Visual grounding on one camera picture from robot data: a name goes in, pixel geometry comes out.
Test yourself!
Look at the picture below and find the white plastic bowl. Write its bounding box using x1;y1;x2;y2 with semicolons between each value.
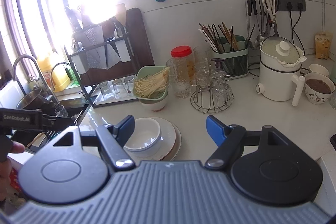
124;118;161;152

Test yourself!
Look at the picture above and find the chrome kitchen faucet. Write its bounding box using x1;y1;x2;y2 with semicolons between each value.
13;54;60;106

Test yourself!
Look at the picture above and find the person's left hand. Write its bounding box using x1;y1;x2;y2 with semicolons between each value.
0;141;25;202

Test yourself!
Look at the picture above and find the white drip tray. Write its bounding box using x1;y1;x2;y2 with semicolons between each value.
94;76;138;106

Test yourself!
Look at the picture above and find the wine glass in sink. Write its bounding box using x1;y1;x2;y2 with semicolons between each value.
55;105;68;118

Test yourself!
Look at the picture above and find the white bowl under basket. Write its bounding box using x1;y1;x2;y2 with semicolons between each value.
139;95;168;112

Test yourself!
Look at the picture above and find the dry noodle bundle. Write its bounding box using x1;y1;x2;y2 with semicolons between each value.
134;66;171;98

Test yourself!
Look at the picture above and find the yellow detergent bottle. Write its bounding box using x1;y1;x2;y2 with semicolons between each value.
37;52;71;92

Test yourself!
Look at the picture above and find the green noodle basket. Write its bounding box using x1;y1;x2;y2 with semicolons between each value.
132;65;172;99

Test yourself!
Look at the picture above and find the red lid plastic jar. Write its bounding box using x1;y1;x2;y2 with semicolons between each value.
171;46;195;80

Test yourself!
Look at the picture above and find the textured tall glass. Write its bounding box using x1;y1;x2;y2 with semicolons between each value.
166;58;191;99

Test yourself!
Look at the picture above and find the dark wooden cutting board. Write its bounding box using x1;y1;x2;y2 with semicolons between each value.
80;8;154;86

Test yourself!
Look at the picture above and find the white electric cooking pot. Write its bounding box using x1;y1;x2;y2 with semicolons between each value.
255;35;306;107

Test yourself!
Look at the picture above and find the green chopstick holder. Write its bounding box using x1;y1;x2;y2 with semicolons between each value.
199;22;248;79

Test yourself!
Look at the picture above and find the patterned ceramic bowl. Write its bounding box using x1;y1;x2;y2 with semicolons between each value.
304;73;335;105

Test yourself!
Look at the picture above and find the small white bowl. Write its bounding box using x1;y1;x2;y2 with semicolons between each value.
309;64;329;77

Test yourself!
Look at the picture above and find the yellow snack bag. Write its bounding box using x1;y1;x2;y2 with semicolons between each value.
315;32;333;59

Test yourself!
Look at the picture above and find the black power strip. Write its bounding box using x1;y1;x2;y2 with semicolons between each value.
273;0;306;13

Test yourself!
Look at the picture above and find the wire glass rack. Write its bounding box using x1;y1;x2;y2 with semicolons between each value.
190;71;234;114

